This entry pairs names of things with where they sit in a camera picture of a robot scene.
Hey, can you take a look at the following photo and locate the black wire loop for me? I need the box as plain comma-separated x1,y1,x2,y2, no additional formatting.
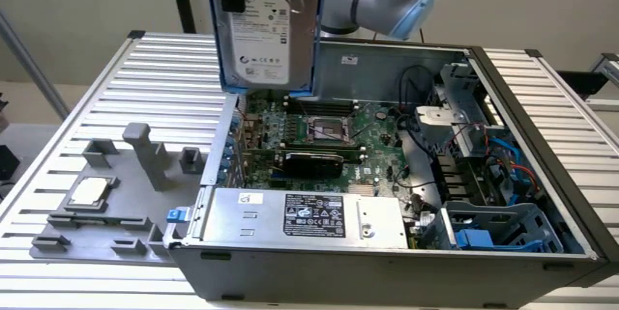
399,65,439,108

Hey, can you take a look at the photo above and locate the silver CPU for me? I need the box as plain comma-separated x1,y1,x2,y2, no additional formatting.
69,177,115,206

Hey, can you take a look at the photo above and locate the grey disk bay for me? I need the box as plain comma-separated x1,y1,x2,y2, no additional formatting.
439,200,567,253

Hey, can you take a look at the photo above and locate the metal drive cage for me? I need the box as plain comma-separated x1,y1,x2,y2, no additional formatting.
415,62,507,159

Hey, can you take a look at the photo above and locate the green motherboard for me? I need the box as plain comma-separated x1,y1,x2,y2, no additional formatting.
236,94,422,198

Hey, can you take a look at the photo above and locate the black block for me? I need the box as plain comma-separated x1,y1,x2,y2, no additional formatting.
0,145,21,180

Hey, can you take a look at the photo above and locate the grey parts rack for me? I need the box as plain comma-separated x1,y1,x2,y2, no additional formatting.
28,123,209,264

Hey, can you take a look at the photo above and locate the blue disk carrier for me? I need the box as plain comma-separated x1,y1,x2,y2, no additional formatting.
456,229,495,251

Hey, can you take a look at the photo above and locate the blue wire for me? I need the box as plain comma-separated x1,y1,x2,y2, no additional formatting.
487,135,528,209

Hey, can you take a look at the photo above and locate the grey metal pole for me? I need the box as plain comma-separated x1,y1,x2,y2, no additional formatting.
0,11,68,121

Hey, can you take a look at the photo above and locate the silver power supply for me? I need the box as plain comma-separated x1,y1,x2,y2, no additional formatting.
200,187,410,249

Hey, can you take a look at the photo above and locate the red and black twisted wire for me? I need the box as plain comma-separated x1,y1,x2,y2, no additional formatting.
454,123,491,151

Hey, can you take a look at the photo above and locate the black graphics card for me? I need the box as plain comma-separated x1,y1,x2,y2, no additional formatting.
283,150,345,180

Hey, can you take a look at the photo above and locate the CPU socket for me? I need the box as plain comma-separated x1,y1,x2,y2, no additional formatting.
299,116,362,144

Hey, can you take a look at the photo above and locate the black ribbed fan shroud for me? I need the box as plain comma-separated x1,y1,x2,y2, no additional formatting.
431,153,487,202

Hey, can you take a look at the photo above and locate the hard disk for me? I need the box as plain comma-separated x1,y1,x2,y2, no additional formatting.
200,0,332,99

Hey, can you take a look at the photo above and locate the black box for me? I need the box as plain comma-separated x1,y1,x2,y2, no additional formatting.
555,70,608,96

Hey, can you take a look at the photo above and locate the open black PC case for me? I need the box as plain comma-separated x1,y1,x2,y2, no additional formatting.
163,36,619,309

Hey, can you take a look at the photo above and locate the aluminium frame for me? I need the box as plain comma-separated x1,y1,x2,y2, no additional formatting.
587,52,619,103

